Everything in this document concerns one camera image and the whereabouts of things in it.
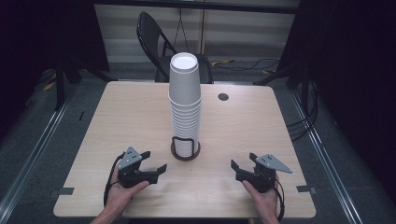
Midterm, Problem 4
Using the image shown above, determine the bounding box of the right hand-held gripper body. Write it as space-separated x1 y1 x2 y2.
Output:
246 153 293 193

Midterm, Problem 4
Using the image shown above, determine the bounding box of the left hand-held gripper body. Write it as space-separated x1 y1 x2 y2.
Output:
117 146 150 189

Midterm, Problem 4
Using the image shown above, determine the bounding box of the black wire cup holder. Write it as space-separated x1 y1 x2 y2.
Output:
170 135 201 161

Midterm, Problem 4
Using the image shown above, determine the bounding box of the stack of white paper cups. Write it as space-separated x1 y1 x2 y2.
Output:
168 51 203 158

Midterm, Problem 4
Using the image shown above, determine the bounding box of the person's right hand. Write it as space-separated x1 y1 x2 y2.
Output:
242 180 279 218

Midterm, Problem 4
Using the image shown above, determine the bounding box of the person's left hand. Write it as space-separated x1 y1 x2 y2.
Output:
106 169 150 216

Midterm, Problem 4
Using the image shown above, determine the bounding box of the grey tape strip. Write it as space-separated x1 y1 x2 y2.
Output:
296 185 317 195
49 187 75 198

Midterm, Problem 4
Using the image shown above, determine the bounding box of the black stand leg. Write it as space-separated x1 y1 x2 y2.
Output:
253 62 300 87

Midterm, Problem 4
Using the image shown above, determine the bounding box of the black metal stand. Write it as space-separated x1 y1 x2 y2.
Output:
54 59 110 111

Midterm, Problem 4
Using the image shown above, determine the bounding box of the black folding chair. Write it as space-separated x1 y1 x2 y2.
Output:
135 11 215 84

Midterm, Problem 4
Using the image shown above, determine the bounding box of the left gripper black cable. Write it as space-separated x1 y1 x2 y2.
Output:
103 152 125 208

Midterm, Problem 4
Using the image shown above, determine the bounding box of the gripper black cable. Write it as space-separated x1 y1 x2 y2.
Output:
274 176 286 222
103 152 125 208

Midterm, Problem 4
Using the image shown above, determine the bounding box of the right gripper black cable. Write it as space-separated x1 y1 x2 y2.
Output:
274 176 286 222

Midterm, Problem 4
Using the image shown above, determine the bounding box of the bundle of black floor cables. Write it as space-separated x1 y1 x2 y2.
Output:
286 77 320 141

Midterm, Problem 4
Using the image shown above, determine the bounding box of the metal floor rail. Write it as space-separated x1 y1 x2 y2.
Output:
0 92 74 216
290 90 363 224

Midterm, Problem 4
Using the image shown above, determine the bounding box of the thin black floor cable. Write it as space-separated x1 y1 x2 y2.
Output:
214 58 279 72

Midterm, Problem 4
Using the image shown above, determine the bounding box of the hanging black cable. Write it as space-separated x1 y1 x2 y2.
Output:
173 7 190 52

